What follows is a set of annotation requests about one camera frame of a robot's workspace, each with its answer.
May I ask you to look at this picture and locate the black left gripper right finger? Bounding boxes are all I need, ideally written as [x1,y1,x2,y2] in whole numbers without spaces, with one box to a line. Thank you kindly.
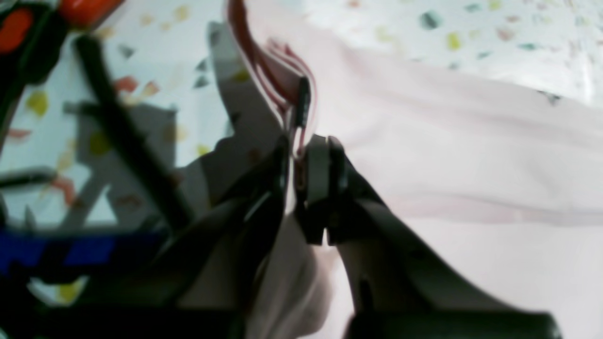
[295,135,562,339]

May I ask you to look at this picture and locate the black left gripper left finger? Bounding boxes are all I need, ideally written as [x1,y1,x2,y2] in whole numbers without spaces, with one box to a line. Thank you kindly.
[32,137,289,339]

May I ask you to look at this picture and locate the pink T-shirt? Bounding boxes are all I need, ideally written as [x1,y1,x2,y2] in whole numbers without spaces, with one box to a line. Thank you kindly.
[179,0,603,339]

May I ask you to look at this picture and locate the red handle screwdriver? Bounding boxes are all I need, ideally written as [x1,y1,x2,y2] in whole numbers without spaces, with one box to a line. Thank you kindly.
[57,0,123,28]

